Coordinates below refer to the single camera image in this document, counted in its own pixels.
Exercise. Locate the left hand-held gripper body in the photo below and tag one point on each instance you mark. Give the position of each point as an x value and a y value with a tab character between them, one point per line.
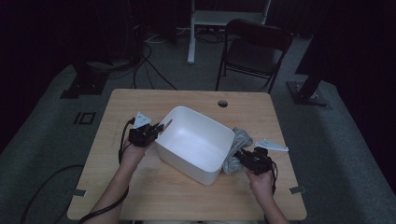
141	135

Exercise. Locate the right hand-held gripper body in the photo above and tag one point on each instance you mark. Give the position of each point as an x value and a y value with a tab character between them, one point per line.
258	161

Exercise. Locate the grey fluffy towel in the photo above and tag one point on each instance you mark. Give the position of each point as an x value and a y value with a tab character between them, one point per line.
239	144

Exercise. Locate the white plastic bin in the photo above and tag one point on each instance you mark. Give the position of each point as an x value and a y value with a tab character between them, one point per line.
196	146

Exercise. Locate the person's left hand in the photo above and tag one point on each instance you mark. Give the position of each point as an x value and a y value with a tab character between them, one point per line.
132	154

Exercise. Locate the person's right hand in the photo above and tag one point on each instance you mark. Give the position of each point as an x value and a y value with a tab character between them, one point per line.
261	183

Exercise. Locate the black stand with flat base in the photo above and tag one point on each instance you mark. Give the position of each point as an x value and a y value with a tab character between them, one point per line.
85	82

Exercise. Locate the black folding chair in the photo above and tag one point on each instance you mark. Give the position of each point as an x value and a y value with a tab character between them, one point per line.
255	56

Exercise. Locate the white metal stand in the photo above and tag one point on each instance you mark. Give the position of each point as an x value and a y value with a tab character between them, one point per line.
214	18

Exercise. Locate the black slanted post with base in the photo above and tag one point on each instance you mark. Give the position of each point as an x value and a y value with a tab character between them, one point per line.
308	91

